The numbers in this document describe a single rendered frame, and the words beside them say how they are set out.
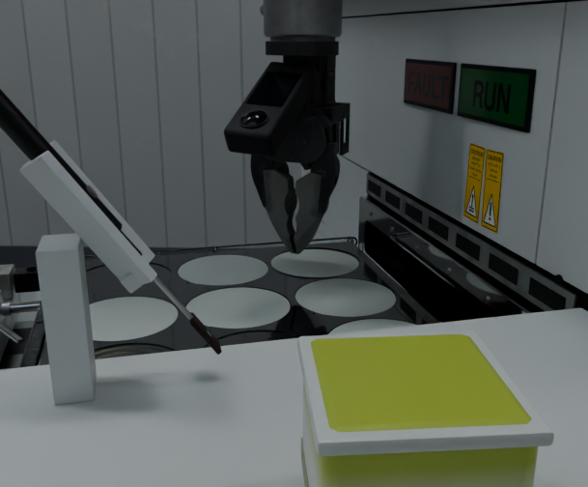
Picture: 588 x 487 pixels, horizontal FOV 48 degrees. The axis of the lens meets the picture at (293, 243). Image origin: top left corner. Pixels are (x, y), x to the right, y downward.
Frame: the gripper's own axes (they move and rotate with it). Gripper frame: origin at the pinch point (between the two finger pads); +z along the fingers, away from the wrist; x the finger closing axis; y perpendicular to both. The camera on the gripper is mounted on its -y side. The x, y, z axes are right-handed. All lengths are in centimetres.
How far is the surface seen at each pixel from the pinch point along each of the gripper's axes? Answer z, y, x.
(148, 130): 24, 208, 159
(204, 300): 4.4, -7.9, 6.3
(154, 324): 4.4, -14.3, 7.9
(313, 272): 4.2, 3.3, -1.0
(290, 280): 4.3, 0.4, 0.5
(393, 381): -9.0, -39.6, -19.7
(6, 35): -20, 186, 218
